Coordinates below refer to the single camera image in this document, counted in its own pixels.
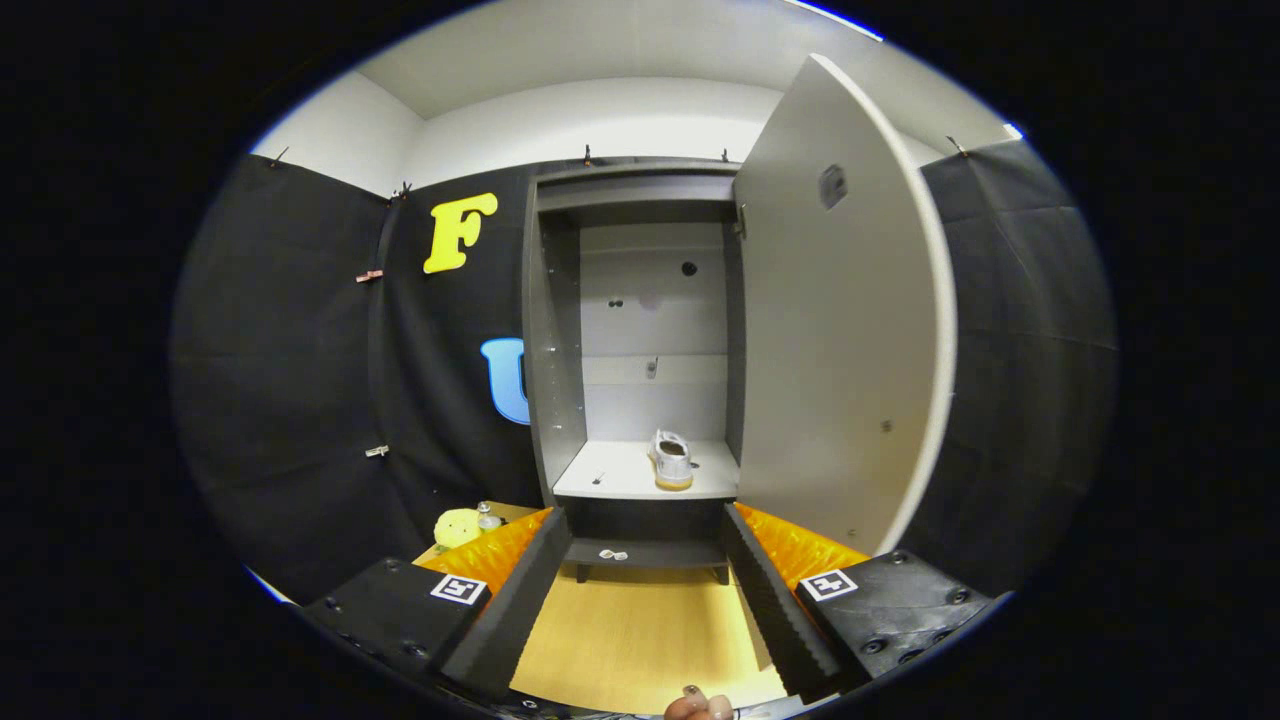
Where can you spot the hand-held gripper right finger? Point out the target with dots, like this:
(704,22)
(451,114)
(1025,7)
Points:
(775,610)

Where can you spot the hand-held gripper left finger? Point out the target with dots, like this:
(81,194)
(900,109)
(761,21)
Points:
(520,610)

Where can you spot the white shoe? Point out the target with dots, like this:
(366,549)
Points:
(672,462)

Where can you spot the grey shoe cabinet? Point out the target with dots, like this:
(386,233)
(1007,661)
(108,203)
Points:
(555,350)

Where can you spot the beige shoe cabinet door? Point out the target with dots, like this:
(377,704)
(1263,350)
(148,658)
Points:
(840,350)

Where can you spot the black door hinge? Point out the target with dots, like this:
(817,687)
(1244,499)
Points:
(741,220)

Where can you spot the green drink bottle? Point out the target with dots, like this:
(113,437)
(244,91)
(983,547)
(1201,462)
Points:
(488,518)

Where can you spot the yellow plush toy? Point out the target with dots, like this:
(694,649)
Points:
(457,527)

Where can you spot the black backdrop cloth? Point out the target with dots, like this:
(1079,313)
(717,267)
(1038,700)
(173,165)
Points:
(290,380)

